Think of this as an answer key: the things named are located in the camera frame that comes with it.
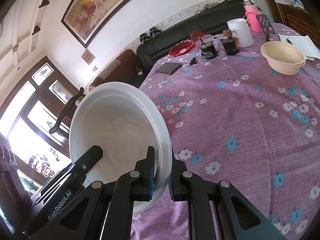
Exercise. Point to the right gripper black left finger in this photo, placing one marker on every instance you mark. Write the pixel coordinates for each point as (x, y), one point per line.
(104, 211)

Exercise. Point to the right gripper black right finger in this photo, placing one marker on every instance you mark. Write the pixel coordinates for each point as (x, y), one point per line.
(217, 210)

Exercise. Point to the white paper bowl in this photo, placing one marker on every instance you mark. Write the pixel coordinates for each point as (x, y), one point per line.
(124, 122)

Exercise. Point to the beige paper bowl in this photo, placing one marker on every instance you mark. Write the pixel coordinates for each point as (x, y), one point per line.
(282, 57)

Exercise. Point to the dark wooden chair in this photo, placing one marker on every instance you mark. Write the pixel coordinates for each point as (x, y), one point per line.
(67, 112)

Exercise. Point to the purple floral tablecloth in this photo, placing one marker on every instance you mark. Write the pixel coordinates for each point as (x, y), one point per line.
(234, 118)

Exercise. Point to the maroon armchair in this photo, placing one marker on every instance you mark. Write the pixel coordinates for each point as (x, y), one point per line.
(124, 68)

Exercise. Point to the black smartphone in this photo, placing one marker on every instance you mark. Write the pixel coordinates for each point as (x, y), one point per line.
(169, 68)

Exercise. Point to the small black adapter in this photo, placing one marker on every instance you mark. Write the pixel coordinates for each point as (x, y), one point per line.
(193, 61)

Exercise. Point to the black round device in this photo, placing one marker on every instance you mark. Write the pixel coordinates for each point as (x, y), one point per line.
(207, 49)

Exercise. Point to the red glass dish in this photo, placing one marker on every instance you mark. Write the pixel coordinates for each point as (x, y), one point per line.
(181, 48)

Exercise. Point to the dark jar with cork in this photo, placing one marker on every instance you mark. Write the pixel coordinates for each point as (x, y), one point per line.
(230, 43)

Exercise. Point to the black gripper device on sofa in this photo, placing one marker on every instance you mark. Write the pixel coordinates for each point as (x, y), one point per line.
(143, 38)

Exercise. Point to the white plastic container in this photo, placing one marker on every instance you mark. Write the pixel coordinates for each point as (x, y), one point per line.
(241, 31)

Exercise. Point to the black phone stand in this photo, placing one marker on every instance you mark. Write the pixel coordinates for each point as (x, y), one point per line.
(265, 25)

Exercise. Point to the white notebook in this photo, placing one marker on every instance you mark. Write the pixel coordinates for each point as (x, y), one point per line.
(304, 44)

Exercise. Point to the framed painting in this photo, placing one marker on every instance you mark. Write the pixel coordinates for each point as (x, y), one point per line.
(84, 18)

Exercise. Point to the black leather sofa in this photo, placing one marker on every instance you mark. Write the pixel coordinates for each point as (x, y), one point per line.
(209, 22)

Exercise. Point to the pink covered bottle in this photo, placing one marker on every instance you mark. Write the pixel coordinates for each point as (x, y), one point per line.
(251, 11)

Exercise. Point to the wooden side cabinet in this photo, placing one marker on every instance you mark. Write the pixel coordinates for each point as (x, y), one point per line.
(296, 18)

